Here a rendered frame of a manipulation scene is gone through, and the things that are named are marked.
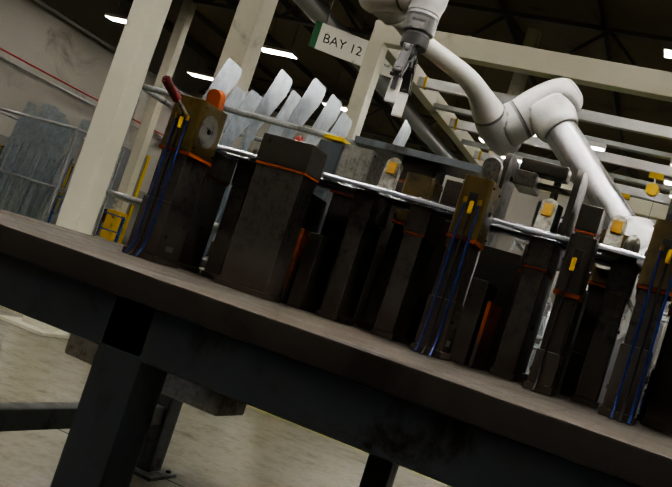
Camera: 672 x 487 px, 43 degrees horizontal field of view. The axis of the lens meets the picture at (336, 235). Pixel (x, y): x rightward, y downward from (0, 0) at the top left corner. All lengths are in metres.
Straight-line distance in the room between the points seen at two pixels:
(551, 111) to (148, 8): 3.36
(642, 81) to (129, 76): 4.60
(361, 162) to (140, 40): 3.54
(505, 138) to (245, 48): 7.04
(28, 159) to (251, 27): 4.36
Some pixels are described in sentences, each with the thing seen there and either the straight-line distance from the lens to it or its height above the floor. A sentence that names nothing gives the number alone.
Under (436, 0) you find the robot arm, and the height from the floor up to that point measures 1.58.
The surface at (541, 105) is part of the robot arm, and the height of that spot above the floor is 1.49.
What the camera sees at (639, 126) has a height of 3.33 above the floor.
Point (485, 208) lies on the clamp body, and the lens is 1.61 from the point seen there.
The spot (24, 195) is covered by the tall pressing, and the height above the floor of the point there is 0.73.
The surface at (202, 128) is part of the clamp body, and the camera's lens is 1.86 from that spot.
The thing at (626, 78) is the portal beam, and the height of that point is 3.37.
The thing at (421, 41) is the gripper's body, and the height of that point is 1.46.
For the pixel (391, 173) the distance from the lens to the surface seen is 2.03.
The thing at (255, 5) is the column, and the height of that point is 3.50.
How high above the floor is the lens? 0.75
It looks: 4 degrees up
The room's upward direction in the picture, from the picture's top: 18 degrees clockwise
